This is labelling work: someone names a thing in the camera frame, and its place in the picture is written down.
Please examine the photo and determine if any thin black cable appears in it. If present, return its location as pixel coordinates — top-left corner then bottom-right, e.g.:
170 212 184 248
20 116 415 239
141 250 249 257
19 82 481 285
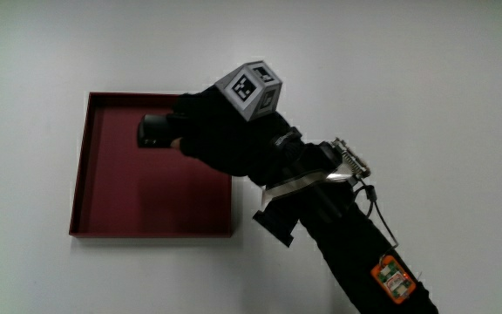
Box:
355 182 400 258

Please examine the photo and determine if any flat grey ribbon cable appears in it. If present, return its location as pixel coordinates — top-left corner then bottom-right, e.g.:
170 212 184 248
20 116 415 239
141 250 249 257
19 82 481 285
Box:
260 170 359 207

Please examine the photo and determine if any person's right hand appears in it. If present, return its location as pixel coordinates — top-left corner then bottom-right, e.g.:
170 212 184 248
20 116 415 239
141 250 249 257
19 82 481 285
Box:
170 60 304 187

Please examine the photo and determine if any black stapper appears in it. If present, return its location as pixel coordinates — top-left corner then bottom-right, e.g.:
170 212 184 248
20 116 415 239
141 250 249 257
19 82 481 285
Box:
136 113 176 149

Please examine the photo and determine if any dark red square plate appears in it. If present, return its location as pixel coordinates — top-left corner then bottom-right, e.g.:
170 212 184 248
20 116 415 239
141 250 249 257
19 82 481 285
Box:
68 91 234 239

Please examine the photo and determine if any orange sensor module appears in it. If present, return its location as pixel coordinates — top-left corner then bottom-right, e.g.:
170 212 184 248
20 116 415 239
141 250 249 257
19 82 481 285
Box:
370 255 417 305

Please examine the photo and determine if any person's right forearm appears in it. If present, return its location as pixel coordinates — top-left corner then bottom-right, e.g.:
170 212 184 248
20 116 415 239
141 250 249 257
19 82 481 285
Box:
253 141 439 314

